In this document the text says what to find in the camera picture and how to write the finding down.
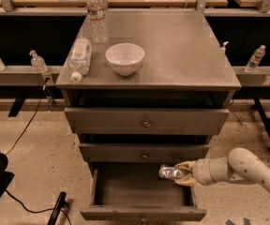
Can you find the sanitizer bottle behind cabinet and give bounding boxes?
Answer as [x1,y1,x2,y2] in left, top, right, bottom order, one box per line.
[221,41,229,53]

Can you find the top grey drawer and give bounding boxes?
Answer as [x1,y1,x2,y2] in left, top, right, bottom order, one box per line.
[65,108,229,135]

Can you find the silver redbull can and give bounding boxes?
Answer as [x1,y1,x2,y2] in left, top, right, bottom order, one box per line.
[158,164,186,180]

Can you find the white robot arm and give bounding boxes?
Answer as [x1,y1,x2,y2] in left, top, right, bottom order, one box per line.
[173,147,270,194]

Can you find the black floor cable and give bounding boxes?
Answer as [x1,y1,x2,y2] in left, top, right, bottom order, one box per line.
[4,75,73,225]

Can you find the open bottom grey drawer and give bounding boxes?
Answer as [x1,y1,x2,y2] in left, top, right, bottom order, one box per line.
[81,162,206,221]

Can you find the middle grey drawer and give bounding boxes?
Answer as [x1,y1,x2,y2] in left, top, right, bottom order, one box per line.
[79,143,210,163]

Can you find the upright clear water bottle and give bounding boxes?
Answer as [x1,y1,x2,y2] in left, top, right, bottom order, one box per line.
[86,0,107,43]

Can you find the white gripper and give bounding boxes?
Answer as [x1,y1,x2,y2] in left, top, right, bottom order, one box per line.
[174,157,233,187]

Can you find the small water bottle right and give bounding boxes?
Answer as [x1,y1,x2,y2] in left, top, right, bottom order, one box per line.
[245,45,266,73]

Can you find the black stand bottom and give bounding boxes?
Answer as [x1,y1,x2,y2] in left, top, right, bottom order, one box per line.
[47,191,67,225]

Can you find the white ceramic bowl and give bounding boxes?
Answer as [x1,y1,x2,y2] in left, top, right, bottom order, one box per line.
[105,43,145,76]

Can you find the lying clear water bottle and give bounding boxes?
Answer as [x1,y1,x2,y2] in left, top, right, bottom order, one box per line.
[68,37,92,83]

